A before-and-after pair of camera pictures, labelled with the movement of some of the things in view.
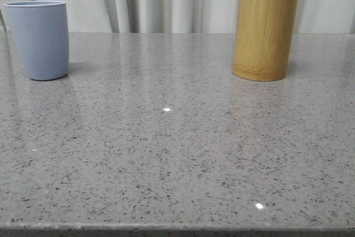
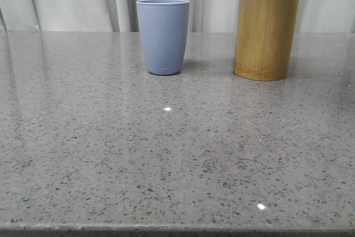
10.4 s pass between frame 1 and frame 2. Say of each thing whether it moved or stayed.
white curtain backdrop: stayed
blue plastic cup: moved
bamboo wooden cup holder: stayed
